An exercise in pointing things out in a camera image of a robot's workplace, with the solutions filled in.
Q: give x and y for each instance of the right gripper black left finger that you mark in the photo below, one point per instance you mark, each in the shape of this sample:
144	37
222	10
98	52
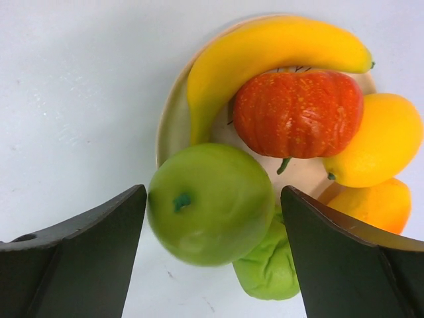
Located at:
80	267

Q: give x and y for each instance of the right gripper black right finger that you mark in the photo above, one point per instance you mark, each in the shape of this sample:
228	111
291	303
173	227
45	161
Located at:
347	268

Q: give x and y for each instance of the yellow orange fake mango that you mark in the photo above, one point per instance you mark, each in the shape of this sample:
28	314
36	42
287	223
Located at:
386	206

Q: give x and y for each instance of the yellow fake lemon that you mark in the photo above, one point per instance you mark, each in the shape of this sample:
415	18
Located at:
388	138

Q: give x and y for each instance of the green fake apple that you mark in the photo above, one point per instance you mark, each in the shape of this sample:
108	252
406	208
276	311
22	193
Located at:
210	204

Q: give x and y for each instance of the orange fake tangerine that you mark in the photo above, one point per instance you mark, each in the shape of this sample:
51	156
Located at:
298	115

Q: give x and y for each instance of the yellow fake banana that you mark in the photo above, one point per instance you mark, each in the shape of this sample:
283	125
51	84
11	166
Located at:
258	46

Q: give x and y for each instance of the green fake leafy vegetable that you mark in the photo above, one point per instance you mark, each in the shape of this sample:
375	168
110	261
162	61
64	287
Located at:
267	272

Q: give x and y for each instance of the cream ceramic plate leaf motif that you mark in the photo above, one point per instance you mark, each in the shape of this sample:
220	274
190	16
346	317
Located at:
308	175

